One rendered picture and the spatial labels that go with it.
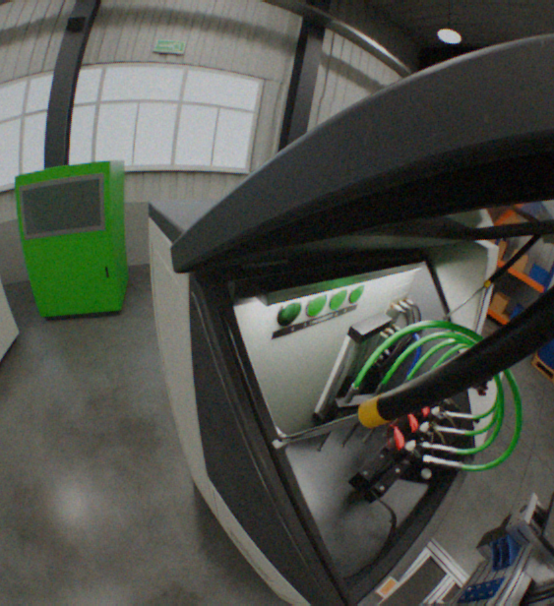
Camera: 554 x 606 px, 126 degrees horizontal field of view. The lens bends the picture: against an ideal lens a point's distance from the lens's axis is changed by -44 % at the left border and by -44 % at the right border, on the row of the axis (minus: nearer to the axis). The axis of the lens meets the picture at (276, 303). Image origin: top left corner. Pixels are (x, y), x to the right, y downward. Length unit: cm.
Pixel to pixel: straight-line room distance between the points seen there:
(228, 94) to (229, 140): 76
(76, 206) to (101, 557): 260
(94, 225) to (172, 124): 205
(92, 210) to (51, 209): 45
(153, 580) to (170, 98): 475
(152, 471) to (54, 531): 82
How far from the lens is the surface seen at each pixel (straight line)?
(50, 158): 374
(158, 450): 180
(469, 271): 81
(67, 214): 264
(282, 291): 32
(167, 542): 162
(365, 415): 17
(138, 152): 396
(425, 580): 171
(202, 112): 411
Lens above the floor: 158
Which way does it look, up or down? 30 degrees down
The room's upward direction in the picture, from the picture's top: 10 degrees clockwise
